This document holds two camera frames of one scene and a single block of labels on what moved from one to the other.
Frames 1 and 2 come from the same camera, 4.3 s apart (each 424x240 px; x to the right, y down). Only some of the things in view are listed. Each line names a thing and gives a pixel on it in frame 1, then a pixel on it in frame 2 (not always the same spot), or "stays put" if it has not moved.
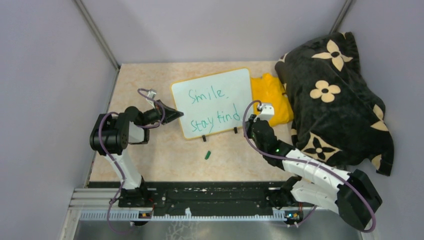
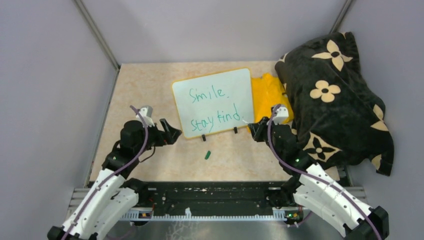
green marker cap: [207, 155] stays put
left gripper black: [167, 116] -> [168, 137]
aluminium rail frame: [99, 204] stays put
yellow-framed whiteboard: [213, 104] stays put
